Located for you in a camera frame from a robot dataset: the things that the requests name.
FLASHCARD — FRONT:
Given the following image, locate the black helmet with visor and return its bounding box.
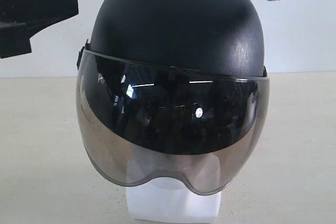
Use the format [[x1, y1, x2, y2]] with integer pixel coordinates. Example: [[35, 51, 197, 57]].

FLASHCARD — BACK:
[[76, 0, 270, 196]]

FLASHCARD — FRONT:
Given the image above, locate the white mannequin head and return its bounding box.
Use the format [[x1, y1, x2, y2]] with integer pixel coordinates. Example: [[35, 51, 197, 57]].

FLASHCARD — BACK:
[[125, 153, 222, 221]]

